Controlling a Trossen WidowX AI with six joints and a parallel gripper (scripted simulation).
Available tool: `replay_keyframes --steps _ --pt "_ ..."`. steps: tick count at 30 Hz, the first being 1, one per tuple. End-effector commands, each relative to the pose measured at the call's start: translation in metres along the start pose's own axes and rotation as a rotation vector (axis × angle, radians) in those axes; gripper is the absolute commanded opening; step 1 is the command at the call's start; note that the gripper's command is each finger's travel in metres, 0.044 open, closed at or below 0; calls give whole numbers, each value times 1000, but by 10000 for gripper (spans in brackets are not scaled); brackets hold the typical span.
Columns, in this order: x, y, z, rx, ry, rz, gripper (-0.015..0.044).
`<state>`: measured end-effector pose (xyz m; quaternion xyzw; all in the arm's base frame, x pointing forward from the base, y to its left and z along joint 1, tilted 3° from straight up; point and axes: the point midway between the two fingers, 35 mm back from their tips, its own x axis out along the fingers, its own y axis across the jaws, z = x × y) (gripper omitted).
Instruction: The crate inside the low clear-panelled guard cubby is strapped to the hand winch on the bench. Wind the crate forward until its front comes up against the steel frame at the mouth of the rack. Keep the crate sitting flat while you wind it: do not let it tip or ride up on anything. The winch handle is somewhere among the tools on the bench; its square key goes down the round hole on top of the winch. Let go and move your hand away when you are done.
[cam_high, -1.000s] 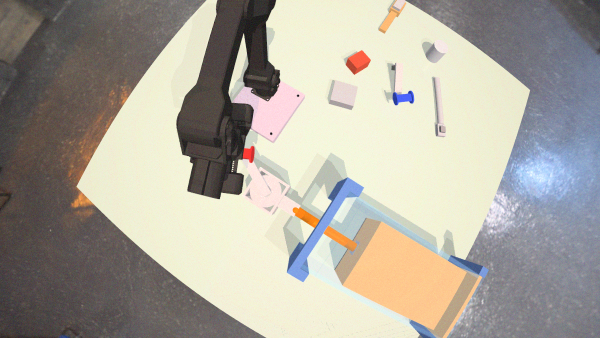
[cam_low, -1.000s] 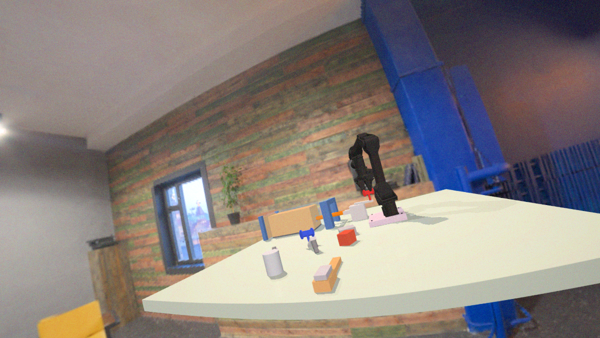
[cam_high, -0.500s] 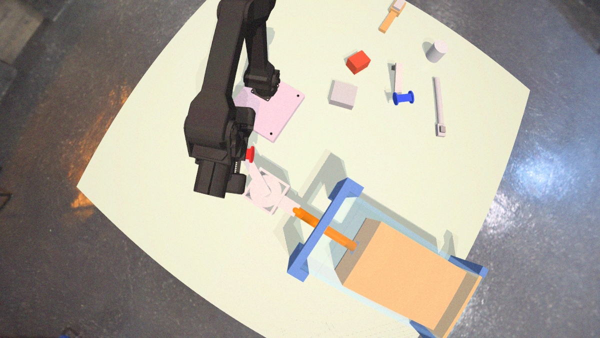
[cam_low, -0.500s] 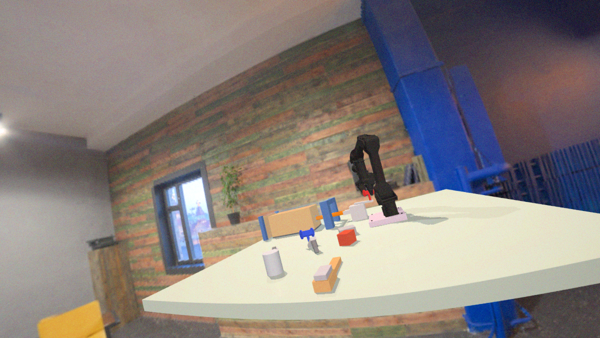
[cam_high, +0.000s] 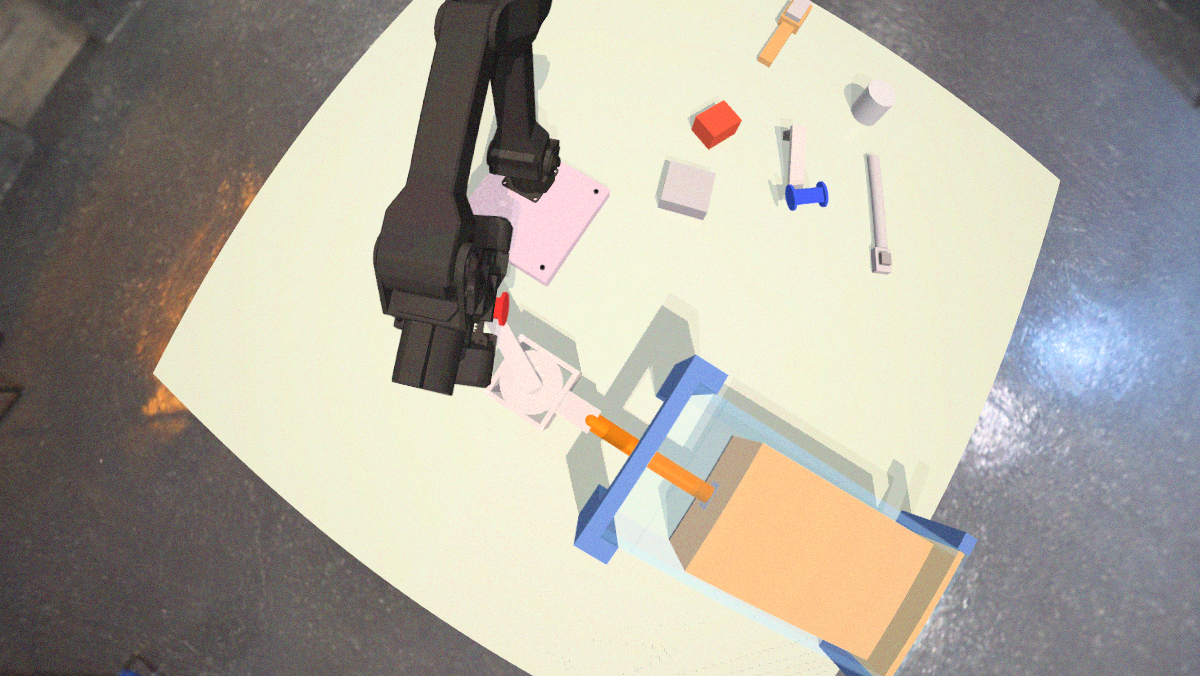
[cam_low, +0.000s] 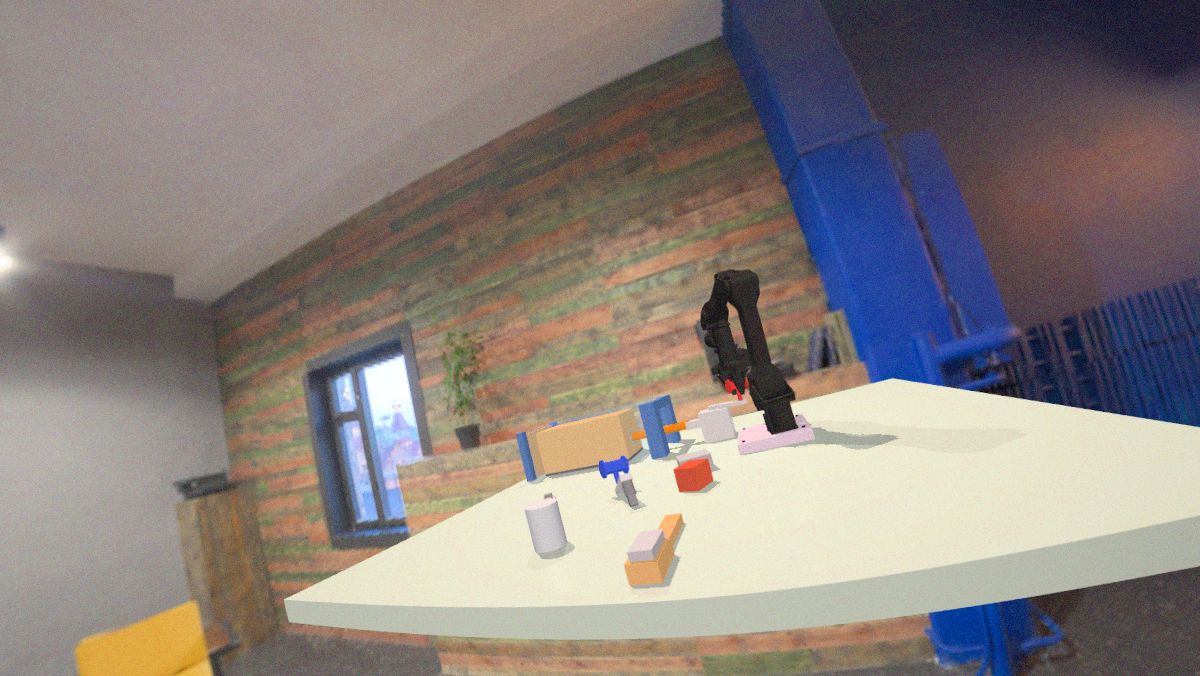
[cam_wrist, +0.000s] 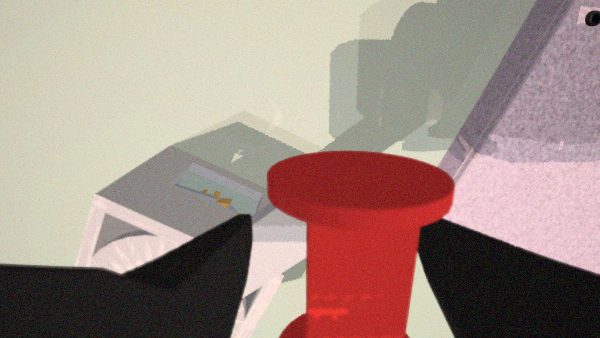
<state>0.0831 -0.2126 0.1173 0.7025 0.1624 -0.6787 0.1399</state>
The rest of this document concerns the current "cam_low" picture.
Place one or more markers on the grey cylinder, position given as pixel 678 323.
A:
pixel 545 524

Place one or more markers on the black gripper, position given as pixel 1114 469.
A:
pixel 729 368

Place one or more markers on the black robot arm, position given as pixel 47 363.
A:
pixel 768 389

